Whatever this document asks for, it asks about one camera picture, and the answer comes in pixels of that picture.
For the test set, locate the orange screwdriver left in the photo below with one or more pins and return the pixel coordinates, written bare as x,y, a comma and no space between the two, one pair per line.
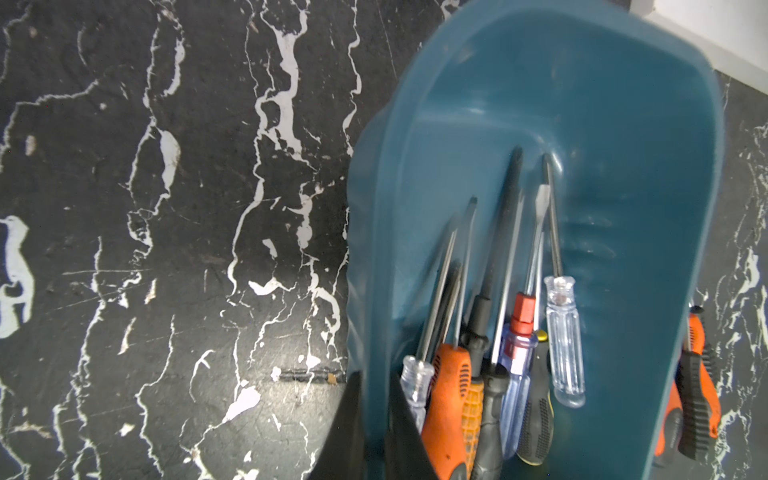
442,433

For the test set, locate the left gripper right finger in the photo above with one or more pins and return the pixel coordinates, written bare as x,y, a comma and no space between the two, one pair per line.
406,456

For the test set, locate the white stepped stand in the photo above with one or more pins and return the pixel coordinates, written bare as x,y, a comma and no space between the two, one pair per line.
731,33

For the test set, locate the black yellow screwdriver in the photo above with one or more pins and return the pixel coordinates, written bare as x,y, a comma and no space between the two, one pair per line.
538,421

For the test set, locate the orange screwdriver large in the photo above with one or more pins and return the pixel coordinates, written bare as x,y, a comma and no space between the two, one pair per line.
670,434

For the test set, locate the clear handled screwdriver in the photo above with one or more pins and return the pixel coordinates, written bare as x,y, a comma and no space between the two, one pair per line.
562,316

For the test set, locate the red blue screwdriver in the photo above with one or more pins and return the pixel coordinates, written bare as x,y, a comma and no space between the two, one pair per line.
520,340

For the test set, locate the small black screwdriver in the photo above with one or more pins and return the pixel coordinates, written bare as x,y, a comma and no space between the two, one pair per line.
488,458

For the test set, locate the clear tester screwdriver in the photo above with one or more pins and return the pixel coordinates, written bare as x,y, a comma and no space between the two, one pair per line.
417,370

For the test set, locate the teal storage box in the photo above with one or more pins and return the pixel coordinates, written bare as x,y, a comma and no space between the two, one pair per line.
632,117

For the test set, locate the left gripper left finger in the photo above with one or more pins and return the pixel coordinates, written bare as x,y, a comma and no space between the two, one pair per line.
342,453

